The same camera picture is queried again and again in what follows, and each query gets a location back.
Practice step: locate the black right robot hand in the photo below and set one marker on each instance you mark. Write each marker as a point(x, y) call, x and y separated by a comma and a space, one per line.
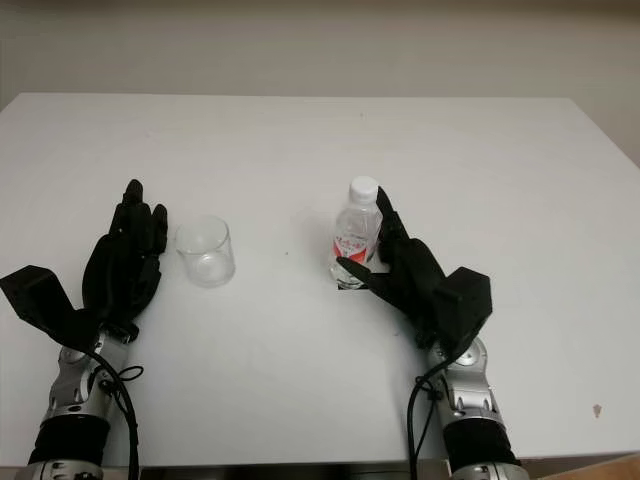
point(410, 270)

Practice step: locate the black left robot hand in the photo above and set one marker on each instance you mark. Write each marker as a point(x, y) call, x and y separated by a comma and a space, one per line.
point(122, 270)

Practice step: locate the clear plastic water bottle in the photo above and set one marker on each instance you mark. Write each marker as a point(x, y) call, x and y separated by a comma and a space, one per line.
point(356, 235)

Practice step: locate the clear plastic cup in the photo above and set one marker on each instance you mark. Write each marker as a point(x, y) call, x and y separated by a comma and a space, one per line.
point(205, 252)

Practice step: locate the black tape marker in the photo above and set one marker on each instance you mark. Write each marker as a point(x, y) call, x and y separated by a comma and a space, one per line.
point(350, 288)

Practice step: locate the dark robot torso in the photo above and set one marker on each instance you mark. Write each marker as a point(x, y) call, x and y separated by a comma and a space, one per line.
point(300, 472)

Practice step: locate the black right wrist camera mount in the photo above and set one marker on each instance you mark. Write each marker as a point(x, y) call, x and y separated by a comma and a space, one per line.
point(462, 305)

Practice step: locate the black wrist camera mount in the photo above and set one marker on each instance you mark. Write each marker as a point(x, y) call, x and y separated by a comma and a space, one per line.
point(40, 300)
point(462, 305)

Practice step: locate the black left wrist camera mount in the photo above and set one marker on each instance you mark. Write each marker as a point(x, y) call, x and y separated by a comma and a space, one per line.
point(40, 300)

